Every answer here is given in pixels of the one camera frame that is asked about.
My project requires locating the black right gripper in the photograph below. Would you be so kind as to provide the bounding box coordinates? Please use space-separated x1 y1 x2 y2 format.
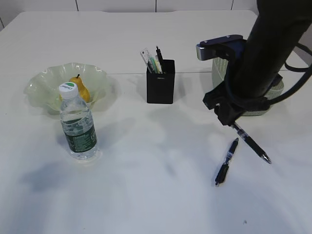
203 82 270 126

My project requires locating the blue black pen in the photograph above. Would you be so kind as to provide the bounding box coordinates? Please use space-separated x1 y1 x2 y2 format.
215 138 239 187

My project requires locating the yellow utility knife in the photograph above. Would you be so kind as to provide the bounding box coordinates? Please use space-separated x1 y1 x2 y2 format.
154 56 162 74

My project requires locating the teal utility knife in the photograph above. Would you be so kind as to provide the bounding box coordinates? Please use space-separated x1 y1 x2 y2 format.
149 57 158 74

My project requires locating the clear plastic ruler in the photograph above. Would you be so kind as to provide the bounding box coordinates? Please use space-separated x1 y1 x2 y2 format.
140 48 154 73

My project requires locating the yellow pear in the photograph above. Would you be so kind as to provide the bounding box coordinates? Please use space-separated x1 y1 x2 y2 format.
59 74 90 102

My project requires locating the clear plastic water bottle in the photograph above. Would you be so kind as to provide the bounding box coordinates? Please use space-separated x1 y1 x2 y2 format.
59 93 98 160

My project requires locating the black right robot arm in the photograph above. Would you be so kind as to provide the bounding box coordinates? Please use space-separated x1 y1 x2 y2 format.
196 0 312 126

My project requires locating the green woven plastic basket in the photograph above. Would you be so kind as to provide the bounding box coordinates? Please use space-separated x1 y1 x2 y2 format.
211 57 285 117

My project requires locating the black square pen holder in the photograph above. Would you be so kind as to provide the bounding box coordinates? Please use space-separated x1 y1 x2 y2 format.
146 59 176 104

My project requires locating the green wavy glass plate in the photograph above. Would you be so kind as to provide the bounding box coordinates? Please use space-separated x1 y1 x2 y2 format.
24 62 108 112

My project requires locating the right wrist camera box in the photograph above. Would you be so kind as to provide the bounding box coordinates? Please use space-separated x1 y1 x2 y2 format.
196 35 246 61

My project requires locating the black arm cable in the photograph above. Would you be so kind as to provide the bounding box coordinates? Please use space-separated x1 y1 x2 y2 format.
265 42 312 102

